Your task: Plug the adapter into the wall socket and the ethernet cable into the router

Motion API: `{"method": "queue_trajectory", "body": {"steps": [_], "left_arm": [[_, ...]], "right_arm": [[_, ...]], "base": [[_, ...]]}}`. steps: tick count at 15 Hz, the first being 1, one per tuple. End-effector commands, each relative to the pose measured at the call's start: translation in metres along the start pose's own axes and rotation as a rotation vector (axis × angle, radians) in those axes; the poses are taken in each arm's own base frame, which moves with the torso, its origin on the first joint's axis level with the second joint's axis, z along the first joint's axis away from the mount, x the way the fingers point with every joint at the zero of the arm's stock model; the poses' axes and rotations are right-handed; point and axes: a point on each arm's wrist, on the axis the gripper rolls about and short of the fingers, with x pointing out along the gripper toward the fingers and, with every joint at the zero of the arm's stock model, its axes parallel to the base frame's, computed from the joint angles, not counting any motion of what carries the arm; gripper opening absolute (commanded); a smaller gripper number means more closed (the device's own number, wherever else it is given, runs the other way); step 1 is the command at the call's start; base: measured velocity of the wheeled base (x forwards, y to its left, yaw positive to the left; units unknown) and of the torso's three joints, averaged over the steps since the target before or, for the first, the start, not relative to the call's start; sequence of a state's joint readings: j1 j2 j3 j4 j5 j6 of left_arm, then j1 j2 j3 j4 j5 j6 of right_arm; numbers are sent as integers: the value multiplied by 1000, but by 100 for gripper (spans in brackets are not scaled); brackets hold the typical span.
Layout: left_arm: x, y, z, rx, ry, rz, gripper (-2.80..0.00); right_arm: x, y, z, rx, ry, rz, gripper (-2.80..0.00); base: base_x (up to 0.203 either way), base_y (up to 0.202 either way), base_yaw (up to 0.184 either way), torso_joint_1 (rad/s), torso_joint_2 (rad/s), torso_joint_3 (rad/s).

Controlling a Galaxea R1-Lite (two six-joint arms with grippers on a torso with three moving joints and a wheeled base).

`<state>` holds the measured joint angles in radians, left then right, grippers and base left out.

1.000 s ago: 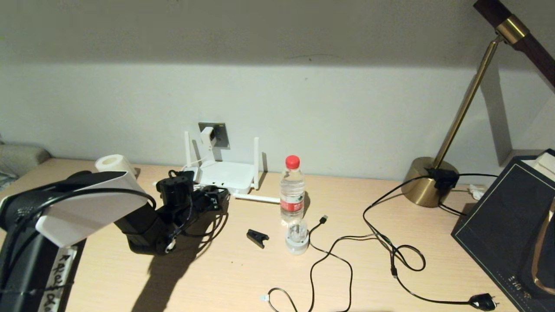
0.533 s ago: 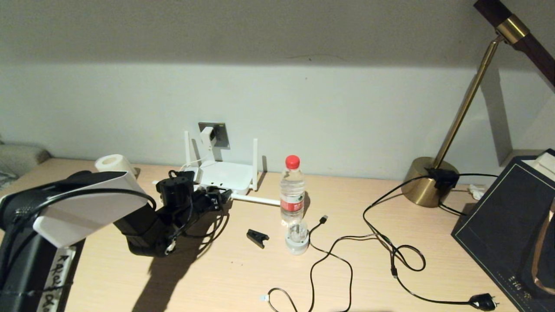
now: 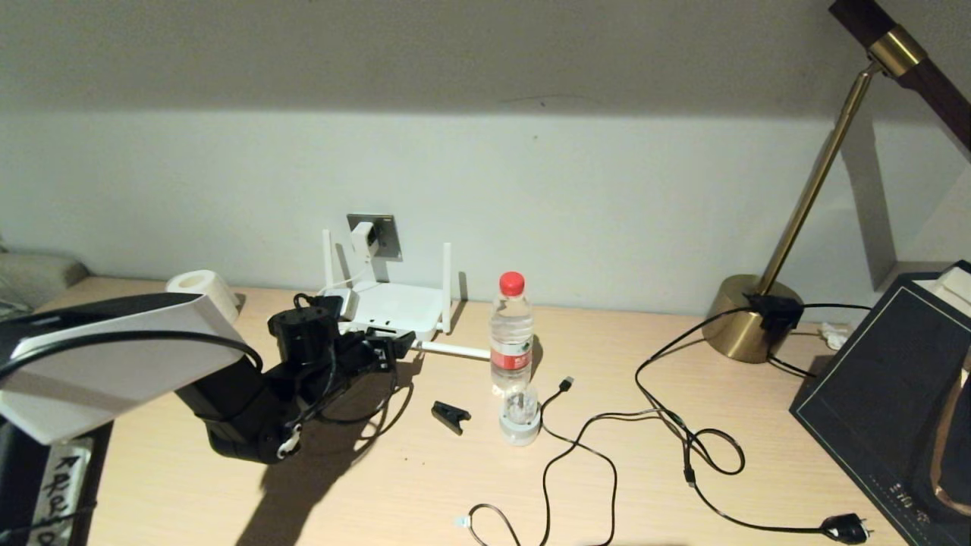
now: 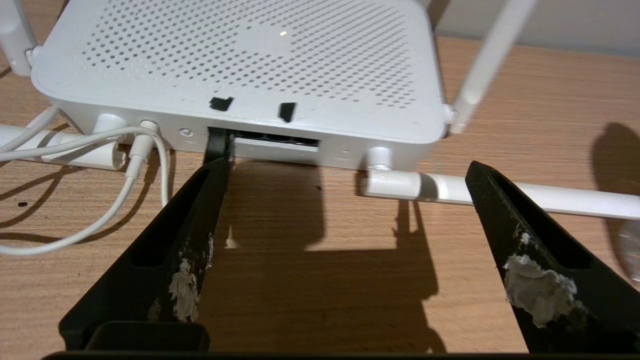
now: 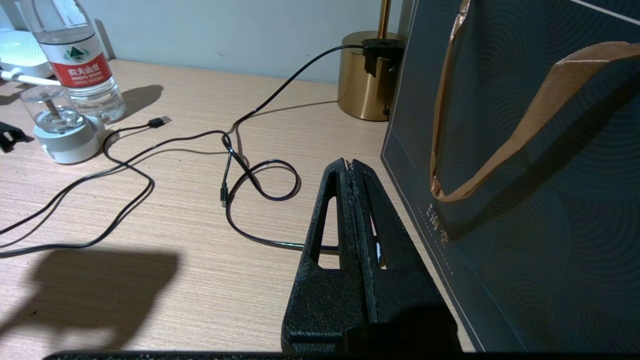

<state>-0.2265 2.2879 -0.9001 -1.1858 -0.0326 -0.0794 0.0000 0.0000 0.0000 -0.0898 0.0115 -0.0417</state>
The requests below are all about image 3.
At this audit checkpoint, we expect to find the small black plastic clip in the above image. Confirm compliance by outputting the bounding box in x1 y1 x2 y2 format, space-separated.
430 400 472 435

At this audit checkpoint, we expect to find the black lamp power cord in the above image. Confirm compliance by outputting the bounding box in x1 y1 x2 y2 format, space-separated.
636 294 873 545

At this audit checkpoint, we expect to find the clear bottle with red cap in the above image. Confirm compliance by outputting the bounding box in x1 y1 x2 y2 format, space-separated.
489 271 534 395

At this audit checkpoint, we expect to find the small white round device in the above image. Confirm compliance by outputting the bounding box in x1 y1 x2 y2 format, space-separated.
498 381 542 447

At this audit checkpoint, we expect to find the thin black USB cable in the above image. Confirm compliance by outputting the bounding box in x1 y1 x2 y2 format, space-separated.
455 377 619 546

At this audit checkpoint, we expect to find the white power cable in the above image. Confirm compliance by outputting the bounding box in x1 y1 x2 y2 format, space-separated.
322 258 374 297

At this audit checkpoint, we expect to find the white tissue box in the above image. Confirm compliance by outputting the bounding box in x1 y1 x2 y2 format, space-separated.
910 265 971 319

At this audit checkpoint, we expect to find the brass desk lamp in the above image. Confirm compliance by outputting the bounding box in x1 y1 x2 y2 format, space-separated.
702 0 971 365

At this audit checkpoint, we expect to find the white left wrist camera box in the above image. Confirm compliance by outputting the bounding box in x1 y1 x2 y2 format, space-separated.
322 288 359 323

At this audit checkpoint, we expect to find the white router with antennas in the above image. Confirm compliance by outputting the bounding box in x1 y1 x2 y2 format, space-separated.
322 230 492 359

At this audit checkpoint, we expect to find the brown leather bag handle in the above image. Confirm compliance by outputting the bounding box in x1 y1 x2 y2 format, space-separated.
927 364 971 516

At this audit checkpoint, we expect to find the white power adapter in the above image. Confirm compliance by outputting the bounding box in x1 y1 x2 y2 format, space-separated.
350 221 379 263

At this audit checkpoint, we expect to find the white toilet paper roll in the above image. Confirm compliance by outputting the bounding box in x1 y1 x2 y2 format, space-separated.
165 269 240 323

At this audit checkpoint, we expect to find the grey pillow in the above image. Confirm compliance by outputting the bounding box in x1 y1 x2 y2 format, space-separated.
0 249 90 308

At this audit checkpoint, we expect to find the grey wall socket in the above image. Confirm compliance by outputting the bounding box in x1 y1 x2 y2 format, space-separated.
347 214 401 261

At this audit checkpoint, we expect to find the large black flat box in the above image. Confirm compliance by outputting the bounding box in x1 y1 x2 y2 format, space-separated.
789 262 971 546

